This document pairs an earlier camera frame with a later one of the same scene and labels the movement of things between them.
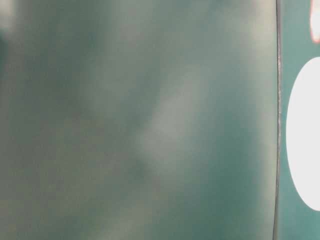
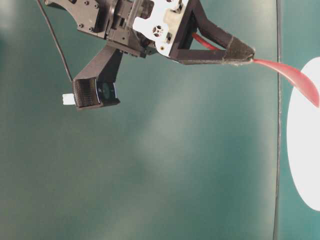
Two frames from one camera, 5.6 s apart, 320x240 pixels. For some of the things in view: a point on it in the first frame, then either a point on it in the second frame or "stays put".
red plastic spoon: x=314 y=21 -> x=298 y=78
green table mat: x=295 y=219 stays put
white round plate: x=303 y=136 stays put
